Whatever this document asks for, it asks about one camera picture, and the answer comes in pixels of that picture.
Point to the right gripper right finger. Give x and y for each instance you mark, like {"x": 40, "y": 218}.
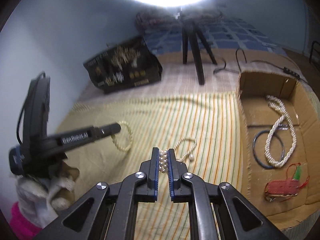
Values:
{"x": 216, "y": 211}

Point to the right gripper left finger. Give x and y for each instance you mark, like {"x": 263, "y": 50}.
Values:
{"x": 108, "y": 211}

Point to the red strap wristwatch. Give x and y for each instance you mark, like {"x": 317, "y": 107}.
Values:
{"x": 281, "y": 189}

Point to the dark thin bangle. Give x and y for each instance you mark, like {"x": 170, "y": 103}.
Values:
{"x": 267, "y": 155}

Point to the gloved left hand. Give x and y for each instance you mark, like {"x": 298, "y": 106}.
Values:
{"x": 41, "y": 200}

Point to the striped yellow cloth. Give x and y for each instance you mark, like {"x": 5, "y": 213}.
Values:
{"x": 203, "y": 129}

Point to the cardboard box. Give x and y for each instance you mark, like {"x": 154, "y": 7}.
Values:
{"x": 256, "y": 115}

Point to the black snack bag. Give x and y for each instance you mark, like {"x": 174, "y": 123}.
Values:
{"x": 124, "y": 66}

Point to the checkered pink bedsheet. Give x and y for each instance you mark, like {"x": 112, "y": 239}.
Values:
{"x": 181, "y": 79}

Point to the blue patterned blanket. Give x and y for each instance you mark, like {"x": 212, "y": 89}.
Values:
{"x": 226, "y": 34}

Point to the black tripod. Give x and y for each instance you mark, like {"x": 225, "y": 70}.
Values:
{"x": 190, "y": 33}

